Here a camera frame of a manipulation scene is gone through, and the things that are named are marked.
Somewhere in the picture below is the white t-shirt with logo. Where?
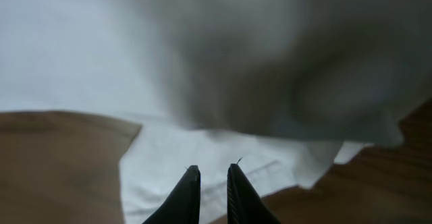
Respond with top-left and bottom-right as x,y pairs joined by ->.
1,0 -> 431,223

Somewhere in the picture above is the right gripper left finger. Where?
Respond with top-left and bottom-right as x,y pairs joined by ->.
142,165 -> 200,224

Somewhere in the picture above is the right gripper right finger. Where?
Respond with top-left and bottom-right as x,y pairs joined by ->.
227,163 -> 281,224

